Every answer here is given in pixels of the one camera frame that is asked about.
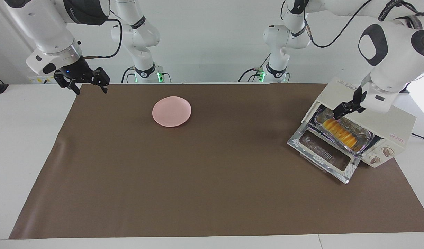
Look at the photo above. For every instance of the aluminium foil tray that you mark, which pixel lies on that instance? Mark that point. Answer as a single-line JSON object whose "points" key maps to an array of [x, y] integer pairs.
{"points": [[362, 136]]}

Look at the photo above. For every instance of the sliced orange bread loaf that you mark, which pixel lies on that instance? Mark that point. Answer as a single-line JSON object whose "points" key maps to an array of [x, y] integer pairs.
{"points": [[340, 131]]}

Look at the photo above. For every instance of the beige oven knob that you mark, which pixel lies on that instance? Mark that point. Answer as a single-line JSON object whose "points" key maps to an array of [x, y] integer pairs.
{"points": [[373, 159], [387, 151]]}

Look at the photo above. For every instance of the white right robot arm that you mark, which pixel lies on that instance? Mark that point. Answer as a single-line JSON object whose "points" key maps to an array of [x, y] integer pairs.
{"points": [[49, 31]]}

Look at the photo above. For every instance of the white wall socket box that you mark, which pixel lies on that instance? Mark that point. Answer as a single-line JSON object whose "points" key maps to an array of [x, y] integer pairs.
{"points": [[38, 80]]}

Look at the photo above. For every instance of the glass oven door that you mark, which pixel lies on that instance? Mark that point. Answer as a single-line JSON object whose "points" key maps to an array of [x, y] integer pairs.
{"points": [[322, 154]]}

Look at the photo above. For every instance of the black camera stand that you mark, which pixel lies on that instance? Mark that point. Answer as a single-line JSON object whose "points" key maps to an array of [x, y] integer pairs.
{"points": [[404, 91]]}

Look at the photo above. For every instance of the white toaster oven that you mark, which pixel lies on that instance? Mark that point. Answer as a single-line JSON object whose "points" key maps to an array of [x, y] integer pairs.
{"points": [[395, 121]]}

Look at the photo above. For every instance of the brown table mat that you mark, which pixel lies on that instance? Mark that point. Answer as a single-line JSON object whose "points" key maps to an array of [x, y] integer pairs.
{"points": [[198, 173]]}

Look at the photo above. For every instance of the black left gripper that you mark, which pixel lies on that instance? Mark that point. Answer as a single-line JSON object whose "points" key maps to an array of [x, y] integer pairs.
{"points": [[359, 95]]}

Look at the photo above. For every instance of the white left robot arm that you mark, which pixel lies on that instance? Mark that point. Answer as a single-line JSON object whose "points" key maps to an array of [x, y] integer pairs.
{"points": [[395, 48]]}

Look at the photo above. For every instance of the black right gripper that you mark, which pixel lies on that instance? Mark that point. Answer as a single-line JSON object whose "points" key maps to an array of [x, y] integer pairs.
{"points": [[78, 71]]}

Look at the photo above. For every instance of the pink round plate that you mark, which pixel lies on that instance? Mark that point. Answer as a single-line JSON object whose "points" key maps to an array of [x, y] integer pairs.
{"points": [[172, 111]]}

